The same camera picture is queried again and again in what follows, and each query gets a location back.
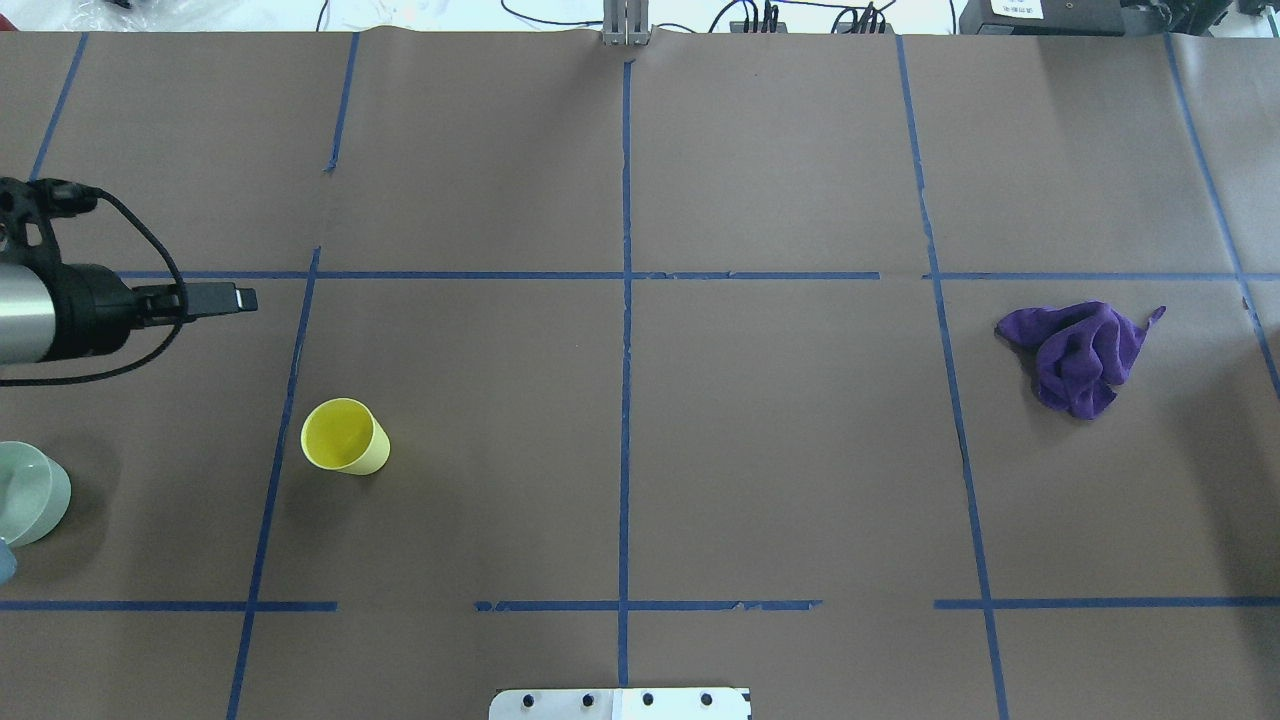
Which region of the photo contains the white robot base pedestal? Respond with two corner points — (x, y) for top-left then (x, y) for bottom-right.
(488, 687), (753, 719)

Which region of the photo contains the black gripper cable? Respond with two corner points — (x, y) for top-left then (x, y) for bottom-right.
(0, 181), (191, 387)

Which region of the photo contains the pale green bowl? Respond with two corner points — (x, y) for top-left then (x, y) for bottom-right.
(1, 441), (72, 548)

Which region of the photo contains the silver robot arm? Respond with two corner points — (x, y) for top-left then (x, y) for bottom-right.
(1, 177), (259, 366)

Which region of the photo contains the black box device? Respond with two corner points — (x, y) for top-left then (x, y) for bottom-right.
(957, 1), (1125, 37)

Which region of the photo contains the yellow plastic cup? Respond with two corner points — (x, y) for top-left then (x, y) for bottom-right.
(300, 398), (390, 477)

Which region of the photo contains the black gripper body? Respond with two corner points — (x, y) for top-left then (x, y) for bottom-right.
(1, 177), (186, 361)

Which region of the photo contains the purple microfibre cloth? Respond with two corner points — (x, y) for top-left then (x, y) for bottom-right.
(995, 300), (1167, 421)

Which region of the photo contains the aluminium frame post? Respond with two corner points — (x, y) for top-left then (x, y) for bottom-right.
(600, 0), (652, 46)

